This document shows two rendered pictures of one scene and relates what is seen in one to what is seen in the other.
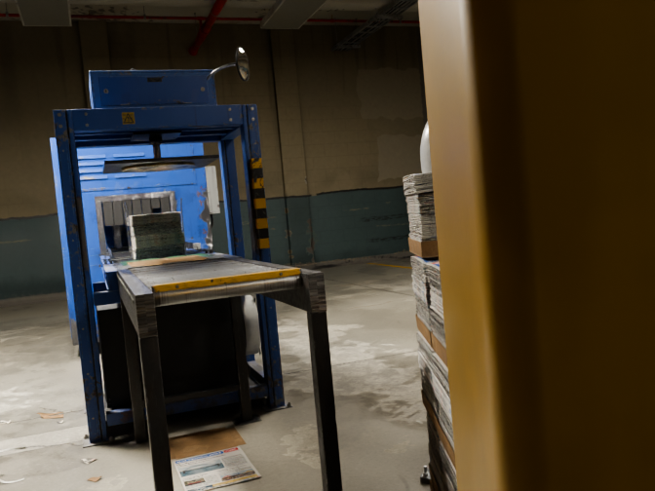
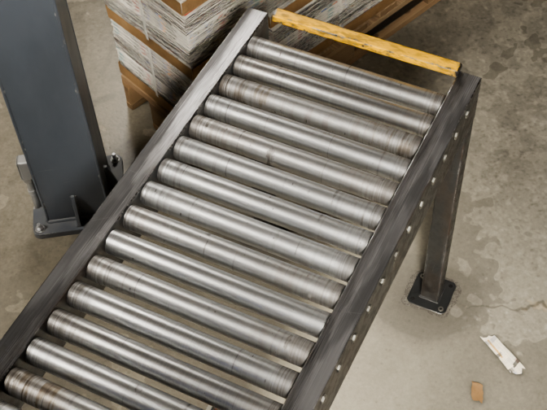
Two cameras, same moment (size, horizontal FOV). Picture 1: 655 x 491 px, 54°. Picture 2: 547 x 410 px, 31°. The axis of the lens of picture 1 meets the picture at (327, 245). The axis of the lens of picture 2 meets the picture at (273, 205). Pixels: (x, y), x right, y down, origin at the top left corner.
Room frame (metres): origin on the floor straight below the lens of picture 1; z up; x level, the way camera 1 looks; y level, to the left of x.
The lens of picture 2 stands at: (3.08, 1.35, 2.30)
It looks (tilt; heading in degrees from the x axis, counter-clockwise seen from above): 52 degrees down; 229
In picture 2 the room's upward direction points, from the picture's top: 3 degrees counter-clockwise
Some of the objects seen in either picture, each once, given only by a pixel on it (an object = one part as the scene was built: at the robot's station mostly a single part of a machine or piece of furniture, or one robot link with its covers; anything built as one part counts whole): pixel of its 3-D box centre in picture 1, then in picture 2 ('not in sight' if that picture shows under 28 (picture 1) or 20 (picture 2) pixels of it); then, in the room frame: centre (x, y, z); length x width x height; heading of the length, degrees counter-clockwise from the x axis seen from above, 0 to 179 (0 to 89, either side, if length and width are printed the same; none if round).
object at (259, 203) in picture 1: (259, 203); not in sight; (3.25, 0.32, 1.05); 0.05 x 0.05 x 0.45; 20
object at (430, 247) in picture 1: (442, 244); not in sight; (1.83, -0.32, 0.86); 0.29 x 0.16 x 0.04; 179
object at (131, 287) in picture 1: (131, 293); (342, 340); (2.40, 0.74, 0.74); 1.34 x 0.05 x 0.12; 20
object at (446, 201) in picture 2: (160, 454); (444, 216); (1.80, 0.52, 0.34); 0.06 x 0.06 x 0.68; 20
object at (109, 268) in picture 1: (169, 269); not in sight; (3.44, 0.85, 0.75); 0.70 x 0.65 x 0.10; 20
